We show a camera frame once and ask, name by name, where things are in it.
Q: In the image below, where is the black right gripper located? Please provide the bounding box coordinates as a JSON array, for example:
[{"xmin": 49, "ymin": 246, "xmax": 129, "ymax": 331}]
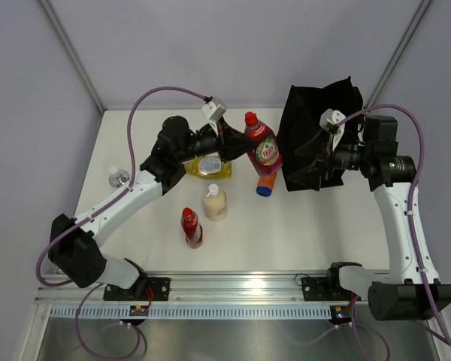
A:
[{"xmin": 289, "ymin": 128, "xmax": 372, "ymax": 191}]

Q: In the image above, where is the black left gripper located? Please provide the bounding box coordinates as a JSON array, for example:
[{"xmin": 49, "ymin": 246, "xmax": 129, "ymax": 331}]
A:
[{"xmin": 176, "ymin": 117, "xmax": 256, "ymax": 163}]

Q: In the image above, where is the red dish soap bottle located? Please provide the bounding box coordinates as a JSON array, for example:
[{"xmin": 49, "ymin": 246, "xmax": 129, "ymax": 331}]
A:
[
  {"xmin": 180, "ymin": 208, "xmax": 203, "ymax": 249},
  {"xmin": 244, "ymin": 111, "xmax": 283, "ymax": 177}
]

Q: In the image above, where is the black canvas bag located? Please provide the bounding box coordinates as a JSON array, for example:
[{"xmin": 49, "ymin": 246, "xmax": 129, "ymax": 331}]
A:
[{"xmin": 277, "ymin": 77, "xmax": 363, "ymax": 188}]

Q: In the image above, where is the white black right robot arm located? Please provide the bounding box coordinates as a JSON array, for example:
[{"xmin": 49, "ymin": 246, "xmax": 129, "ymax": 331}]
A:
[{"xmin": 286, "ymin": 109, "xmax": 451, "ymax": 320}]

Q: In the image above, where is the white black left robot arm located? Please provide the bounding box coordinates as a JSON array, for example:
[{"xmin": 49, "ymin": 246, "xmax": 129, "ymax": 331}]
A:
[{"xmin": 47, "ymin": 116, "xmax": 254, "ymax": 301}]

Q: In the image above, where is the yellow dish soap bottle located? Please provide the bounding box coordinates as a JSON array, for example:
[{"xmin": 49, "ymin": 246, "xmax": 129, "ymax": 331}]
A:
[{"xmin": 184, "ymin": 156, "xmax": 232, "ymax": 179}]

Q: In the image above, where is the orange blue cologne bottle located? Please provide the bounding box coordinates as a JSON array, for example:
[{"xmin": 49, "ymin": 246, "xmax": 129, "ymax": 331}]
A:
[{"xmin": 256, "ymin": 172, "xmax": 277, "ymax": 197}]

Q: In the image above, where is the cream lotion pump bottle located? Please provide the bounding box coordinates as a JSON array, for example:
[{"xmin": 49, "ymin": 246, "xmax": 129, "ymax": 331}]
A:
[{"xmin": 203, "ymin": 184, "xmax": 227, "ymax": 221}]

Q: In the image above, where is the small clear silver bottle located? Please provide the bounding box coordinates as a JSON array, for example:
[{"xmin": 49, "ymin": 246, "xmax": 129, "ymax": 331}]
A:
[{"xmin": 108, "ymin": 166, "xmax": 130, "ymax": 189}]

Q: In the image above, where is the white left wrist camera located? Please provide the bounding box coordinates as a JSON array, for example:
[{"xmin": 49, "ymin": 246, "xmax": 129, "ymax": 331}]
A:
[{"xmin": 201, "ymin": 97, "xmax": 227, "ymax": 135}]

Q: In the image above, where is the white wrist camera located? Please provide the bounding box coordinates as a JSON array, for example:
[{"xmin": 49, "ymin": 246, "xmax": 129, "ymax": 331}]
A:
[
  {"xmin": 201, "ymin": 97, "xmax": 227, "ymax": 135},
  {"xmin": 319, "ymin": 108, "xmax": 346, "ymax": 150}
]

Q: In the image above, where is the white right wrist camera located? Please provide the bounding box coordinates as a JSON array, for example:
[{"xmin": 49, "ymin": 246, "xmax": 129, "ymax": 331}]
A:
[{"xmin": 319, "ymin": 108, "xmax": 346, "ymax": 150}]

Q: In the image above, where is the right aluminium frame post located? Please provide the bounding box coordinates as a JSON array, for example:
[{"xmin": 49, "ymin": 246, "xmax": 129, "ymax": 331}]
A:
[{"xmin": 365, "ymin": 0, "xmax": 434, "ymax": 108}]

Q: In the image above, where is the aluminium frame post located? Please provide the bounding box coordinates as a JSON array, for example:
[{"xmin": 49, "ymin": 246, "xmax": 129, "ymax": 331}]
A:
[
  {"xmin": 37, "ymin": 0, "xmax": 107, "ymax": 115},
  {"xmin": 365, "ymin": 0, "xmax": 434, "ymax": 108}
]

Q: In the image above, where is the aluminium mounting rail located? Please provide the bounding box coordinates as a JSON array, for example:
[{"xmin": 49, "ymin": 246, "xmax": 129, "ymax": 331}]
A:
[{"xmin": 34, "ymin": 271, "xmax": 354, "ymax": 305}]

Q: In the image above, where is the left aluminium frame post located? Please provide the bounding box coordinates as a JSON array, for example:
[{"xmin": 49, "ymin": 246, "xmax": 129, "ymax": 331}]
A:
[{"xmin": 37, "ymin": 0, "xmax": 107, "ymax": 115}]

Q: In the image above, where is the white slotted cable duct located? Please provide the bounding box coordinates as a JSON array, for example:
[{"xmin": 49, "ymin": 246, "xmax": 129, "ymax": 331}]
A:
[{"xmin": 50, "ymin": 305, "xmax": 332, "ymax": 320}]

